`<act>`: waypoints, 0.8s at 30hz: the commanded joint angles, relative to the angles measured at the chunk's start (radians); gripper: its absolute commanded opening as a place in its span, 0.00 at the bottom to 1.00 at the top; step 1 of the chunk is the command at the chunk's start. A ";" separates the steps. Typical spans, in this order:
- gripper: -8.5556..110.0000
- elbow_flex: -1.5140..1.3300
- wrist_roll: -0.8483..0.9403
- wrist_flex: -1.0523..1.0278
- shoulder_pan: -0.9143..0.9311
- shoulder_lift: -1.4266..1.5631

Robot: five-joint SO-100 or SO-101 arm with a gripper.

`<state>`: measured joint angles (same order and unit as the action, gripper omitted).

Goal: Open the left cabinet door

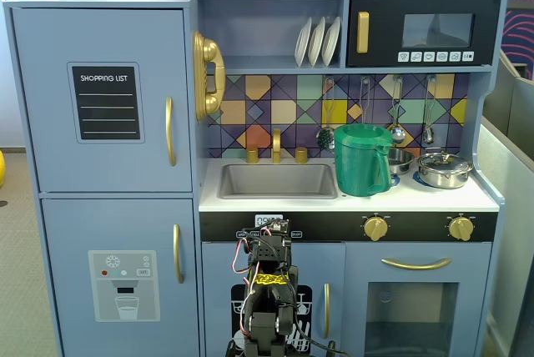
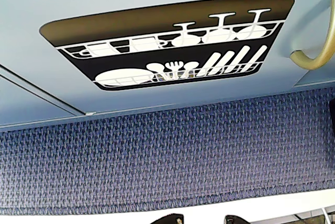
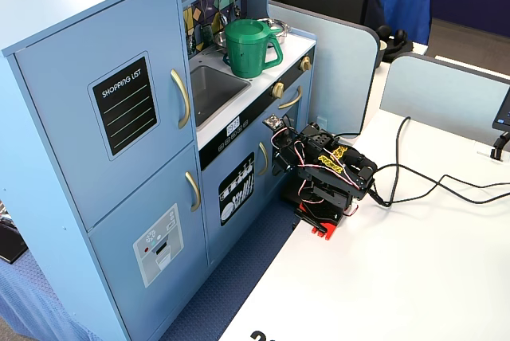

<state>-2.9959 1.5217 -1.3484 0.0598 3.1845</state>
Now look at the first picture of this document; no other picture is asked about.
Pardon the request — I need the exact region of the blue oven door with window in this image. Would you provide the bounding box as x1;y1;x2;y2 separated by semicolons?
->
344;242;493;357

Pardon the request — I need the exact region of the gold toy faucet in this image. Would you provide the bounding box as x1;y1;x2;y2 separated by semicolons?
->
271;128;283;165

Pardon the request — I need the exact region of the steel pot with lid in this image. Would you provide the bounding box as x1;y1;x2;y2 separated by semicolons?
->
416;151;475;189

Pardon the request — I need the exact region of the gold oven knob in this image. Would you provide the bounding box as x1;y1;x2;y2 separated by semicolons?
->
362;214;391;243
448;214;476;243

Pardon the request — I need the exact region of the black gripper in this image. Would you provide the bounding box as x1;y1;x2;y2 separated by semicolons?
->
249;227;292;246

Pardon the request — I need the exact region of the green plastic pitcher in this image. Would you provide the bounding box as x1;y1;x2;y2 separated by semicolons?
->
334;123;394;198

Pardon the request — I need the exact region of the grey office partition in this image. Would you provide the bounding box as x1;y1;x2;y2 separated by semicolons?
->
483;50;534;133

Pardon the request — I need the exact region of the gold toy telephone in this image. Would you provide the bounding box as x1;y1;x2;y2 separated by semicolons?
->
191;30;227;122

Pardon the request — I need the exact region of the hanging metal spoon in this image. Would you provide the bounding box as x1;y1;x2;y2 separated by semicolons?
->
421;75;437;144

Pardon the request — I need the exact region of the blue dishwasher door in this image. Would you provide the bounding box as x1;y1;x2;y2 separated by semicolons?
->
201;241;347;357

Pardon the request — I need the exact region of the blue shopping list cabinet door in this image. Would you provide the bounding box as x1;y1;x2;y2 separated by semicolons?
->
10;7;194;194

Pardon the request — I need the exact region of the black five-joint robot arm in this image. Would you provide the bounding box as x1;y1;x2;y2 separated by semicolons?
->
227;236;301;357

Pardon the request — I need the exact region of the tall grey-blue desk divider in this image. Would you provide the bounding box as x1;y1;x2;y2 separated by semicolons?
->
476;118;534;357

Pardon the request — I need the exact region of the grey toy sink basin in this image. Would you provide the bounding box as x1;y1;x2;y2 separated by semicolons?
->
216;163;339;201

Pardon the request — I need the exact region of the black cable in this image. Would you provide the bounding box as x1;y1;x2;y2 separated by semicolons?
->
291;322;348;357

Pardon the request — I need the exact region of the small camera circuit board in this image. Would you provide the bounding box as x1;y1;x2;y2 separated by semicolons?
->
260;215;290;238

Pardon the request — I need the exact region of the hanging metal ladle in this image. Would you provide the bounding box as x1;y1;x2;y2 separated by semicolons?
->
385;76;407;144

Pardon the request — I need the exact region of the hanging metal wire utensil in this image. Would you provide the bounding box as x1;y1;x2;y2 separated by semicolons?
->
358;77;372;127

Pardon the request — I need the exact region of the hanging metal skimmer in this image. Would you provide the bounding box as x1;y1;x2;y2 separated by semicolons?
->
315;77;337;152

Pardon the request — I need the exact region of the blue ice dispenser fridge door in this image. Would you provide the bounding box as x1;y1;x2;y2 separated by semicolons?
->
40;197;201;357

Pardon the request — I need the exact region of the white toy plate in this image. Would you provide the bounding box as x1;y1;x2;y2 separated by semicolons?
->
320;16;342;68
307;17;327;68
294;17;313;68

